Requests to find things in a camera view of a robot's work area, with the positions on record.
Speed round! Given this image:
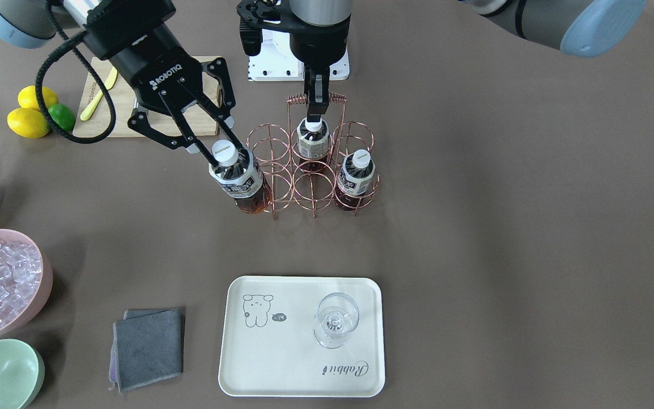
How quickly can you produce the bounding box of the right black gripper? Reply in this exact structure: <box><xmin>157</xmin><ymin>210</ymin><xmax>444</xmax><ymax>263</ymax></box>
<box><xmin>80</xmin><ymin>0</ymin><xmax>249</xmax><ymax>169</ymax></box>

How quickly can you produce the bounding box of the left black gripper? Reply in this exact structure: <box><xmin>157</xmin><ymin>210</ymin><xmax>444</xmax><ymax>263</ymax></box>
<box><xmin>238</xmin><ymin>1</ymin><xmax>353</xmax><ymax>120</ymax></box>

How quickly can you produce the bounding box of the tea bottle front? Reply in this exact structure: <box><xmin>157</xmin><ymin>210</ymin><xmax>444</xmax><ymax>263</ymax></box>
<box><xmin>208</xmin><ymin>139</ymin><xmax>273</xmax><ymax>214</ymax></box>
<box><xmin>334</xmin><ymin>149</ymin><xmax>376</xmax><ymax>211</ymax></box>

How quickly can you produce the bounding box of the tea bottle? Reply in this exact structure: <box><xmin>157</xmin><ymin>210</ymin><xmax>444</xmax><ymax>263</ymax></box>
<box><xmin>208</xmin><ymin>139</ymin><xmax>273</xmax><ymax>214</ymax></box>
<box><xmin>334</xmin><ymin>149</ymin><xmax>376</xmax><ymax>211</ymax></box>
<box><xmin>297</xmin><ymin>118</ymin><xmax>330</xmax><ymax>173</ymax></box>

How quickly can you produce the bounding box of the copper wire bottle basket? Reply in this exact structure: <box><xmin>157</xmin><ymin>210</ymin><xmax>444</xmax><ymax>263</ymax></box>
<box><xmin>246</xmin><ymin>93</ymin><xmax>380</xmax><ymax>218</ymax></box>

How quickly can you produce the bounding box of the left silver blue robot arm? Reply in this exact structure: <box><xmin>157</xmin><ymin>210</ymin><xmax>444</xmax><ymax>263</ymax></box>
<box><xmin>237</xmin><ymin>1</ymin><xmax>646</xmax><ymax>124</ymax></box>

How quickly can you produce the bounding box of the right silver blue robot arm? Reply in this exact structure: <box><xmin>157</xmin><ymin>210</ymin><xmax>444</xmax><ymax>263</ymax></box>
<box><xmin>0</xmin><ymin>1</ymin><xmax>245</xmax><ymax>166</ymax></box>

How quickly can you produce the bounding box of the tea bottle back middle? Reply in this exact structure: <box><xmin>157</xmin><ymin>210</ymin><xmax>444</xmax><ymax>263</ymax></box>
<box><xmin>297</xmin><ymin>118</ymin><xmax>330</xmax><ymax>173</ymax></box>

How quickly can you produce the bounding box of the bamboo cutting board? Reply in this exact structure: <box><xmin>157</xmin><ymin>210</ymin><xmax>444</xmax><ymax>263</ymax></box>
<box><xmin>73</xmin><ymin>57</ymin><xmax>221</xmax><ymax>137</ymax></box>

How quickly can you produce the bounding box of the yellow plastic knife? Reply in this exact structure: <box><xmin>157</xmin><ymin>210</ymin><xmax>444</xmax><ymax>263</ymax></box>
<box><xmin>79</xmin><ymin>67</ymin><xmax>119</xmax><ymax>121</ymax></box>

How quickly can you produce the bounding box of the green lime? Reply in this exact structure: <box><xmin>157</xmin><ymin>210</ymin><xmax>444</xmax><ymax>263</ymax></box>
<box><xmin>48</xmin><ymin>103</ymin><xmax>76</xmax><ymax>132</ymax></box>

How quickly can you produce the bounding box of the whole yellow lemon lower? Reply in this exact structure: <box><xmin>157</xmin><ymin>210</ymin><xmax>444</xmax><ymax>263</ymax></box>
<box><xmin>7</xmin><ymin>108</ymin><xmax>50</xmax><ymax>138</ymax></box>

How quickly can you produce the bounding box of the whole yellow lemon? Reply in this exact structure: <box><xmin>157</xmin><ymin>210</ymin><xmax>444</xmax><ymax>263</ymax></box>
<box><xmin>7</xmin><ymin>108</ymin><xmax>50</xmax><ymax>138</ymax></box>
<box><xmin>16</xmin><ymin>85</ymin><xmax>59</xmax><ymax>111</ymax></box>

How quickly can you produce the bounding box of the whole yellow lemon upper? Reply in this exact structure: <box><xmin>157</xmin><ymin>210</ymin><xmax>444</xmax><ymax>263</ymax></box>
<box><xmin>16</xmin><ymin>85</ymin><xmax>59</xmax><ymax>111</ymax></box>

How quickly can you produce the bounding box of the clear wine glass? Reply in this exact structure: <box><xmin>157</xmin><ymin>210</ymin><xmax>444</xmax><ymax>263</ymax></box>
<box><xmin>313</xmin><ymin>292</ymin><xmax>360</xmax><ymax>349</ymax></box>

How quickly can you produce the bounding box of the grey folded cloth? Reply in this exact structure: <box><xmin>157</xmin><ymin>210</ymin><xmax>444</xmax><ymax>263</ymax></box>
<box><xmin>108</xmin><ymin>308</ymin><xmax>185</xmax><ymax>393</ymax></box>

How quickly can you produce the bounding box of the cream rabbit tray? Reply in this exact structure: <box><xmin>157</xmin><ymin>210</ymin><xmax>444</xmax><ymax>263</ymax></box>
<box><xmin>218</xmin><ymin>276</ymin><xmax>385</xmax><ymax>398</ymax></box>

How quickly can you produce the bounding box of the pink bowl of ice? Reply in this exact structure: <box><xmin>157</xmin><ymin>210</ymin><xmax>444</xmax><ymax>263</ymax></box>
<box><xmin>0</xmin><ymin>229</ymin><xmax>53</xmax><ymax>336</ymax></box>

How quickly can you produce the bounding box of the green empty bowl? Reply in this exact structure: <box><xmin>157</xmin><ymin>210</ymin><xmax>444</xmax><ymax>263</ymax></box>
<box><xmin>0</xmin><ymin>339</ymin><xmax>45</xmax><ymax>408</ymax></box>

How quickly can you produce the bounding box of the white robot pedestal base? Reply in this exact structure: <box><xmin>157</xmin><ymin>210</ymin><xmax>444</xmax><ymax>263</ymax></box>
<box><xmin>248</xmin><ymin>28</ymin><xmax>351</xmax><ymax>82</ymax></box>

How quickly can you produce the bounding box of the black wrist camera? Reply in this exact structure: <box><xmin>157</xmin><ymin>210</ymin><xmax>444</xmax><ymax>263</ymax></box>
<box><xmin>239</xmin><ymin>16</ymin><xmax>263</xmax><ymax>57</ymax></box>

